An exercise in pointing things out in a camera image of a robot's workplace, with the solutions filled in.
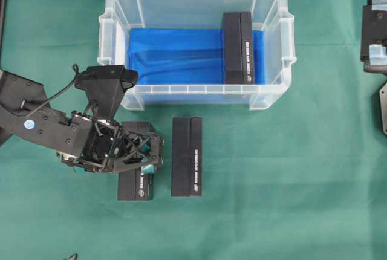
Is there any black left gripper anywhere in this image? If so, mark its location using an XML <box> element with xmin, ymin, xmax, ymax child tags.
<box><xmin>1</xmin><ymin>71</ymin><xmax>164</xmax><ymax>174</ymax></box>

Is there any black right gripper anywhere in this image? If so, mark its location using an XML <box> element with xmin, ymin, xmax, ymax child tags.
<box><xmin>360</xmin><ymin>0</ymin><xmax>386</xmax><ymax>74</ymax></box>

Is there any black box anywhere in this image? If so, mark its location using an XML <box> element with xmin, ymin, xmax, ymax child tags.
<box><xmin>171</xmin><ymin>117</ymin><xmax>203</xmax><ymax>197</ymax></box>
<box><xmin>117</xmin><ymin>121</ymin><xmax>157</xmax><ymax>202</ymax></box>
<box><xmin>222</xmin><ymin>12</ymin><xmax>255</xmax><ymax>85</ymax></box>

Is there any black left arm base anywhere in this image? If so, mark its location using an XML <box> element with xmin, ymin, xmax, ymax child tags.
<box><xmin>0</xmin><ymin>127</ymin><xmax>13</xmax><ymax>146</ymax></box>

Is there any clear plastic storage case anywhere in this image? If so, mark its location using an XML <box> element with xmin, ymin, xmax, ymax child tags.
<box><xmin>97</xmin><ymin>0</ymin><xmax>297</xmax><ymax>111</ymax></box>

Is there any small dark object bottom edge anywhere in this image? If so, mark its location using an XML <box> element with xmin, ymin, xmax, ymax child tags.
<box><xmin>67</xmin><ymin>253</ymin><xmax>78</xmax><ymax>260</ymax></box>

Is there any blue liner sheet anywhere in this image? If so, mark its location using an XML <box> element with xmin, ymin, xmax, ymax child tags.
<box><xmin>128</xmin><ymin>28</ymin><xmax>265</xmax><ymax>85</ymax></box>

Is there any green table cloth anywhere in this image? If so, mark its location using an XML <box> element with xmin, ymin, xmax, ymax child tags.
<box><xmin>1</xmin><ymin>0</ymin><xmax>386</xmax><ymax>259</ymax></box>

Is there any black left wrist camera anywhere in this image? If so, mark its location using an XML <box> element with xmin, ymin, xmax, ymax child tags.
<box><xmin>75</xmin><ymin>65</ymin><xmax>138</xmax><ymax>120</ymax></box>

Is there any black camera cable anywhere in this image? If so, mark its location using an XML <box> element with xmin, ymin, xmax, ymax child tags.
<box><xmin>21</xmin><ymin>63</ymin><xmax>100</xmax><ymax>115</ymax></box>

